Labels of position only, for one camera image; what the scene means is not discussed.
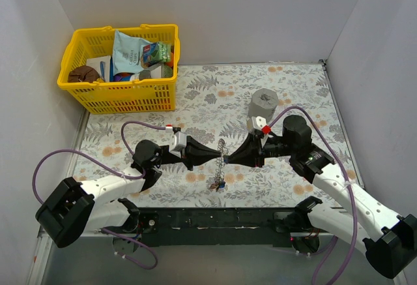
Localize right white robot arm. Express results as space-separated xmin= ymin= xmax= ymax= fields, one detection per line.
xmin=224 ymin=115 xmax=416 ymax=279

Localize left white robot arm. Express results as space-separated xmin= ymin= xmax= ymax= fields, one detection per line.
xmin=35 ymin=132 xmax=221 ymax=248

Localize grey paper roll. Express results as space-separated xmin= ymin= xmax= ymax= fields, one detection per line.
xmin=248 ymin=88 xmax=278 ymax=122

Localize floral table mat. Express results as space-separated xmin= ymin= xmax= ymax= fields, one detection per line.
xmin=65 ymin=63 xmax=366 ymax=209

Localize yellow plastic basket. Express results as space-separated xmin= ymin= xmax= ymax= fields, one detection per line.
xmin=57 ymin=23 xmax=180 ymax=114

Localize green blue carton box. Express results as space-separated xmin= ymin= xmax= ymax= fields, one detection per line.
xmin=142 ymin=42 xmax=171 ymax=66

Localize light blue chips bag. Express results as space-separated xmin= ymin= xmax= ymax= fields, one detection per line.
xmin=112 ymin=30 xmax=152 ymax=74

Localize white paper box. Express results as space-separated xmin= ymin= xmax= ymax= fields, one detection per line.
xmin=86 ymin=55 xmax=113 ymax=82

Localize brown round object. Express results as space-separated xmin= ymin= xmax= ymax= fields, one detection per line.
xmin=68 ymin=65 xmax=100 ymax=83

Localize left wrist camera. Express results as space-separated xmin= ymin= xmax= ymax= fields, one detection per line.
xmin=165 ymin=125 xmax=187 ymax=157

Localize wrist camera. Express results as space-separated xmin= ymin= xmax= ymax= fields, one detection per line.
xmin=165 ymin=125 xmax=187 ymax=157
xmin=247 ymin=116 xmax=271 ymax=135

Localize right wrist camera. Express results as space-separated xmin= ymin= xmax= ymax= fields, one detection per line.
xmin=247 ymin=116 xmax=271 ymax=135

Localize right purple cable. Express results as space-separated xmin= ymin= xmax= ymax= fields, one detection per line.
xmin=268 ymin=106 xmax=359 ymax=285

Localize purple cable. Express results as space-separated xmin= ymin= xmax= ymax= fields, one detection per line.
xmin=32 ymin=121 xmax=173 ymax=270
xmin=268 ymin=106 xmax=359 ymax=285

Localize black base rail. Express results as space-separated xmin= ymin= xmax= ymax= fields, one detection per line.
xmin=105 ymin=207 xmax=320 ymax=250

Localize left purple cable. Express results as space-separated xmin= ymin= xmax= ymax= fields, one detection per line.
xmin=32 ymin=121 xmax=173 ymax=270

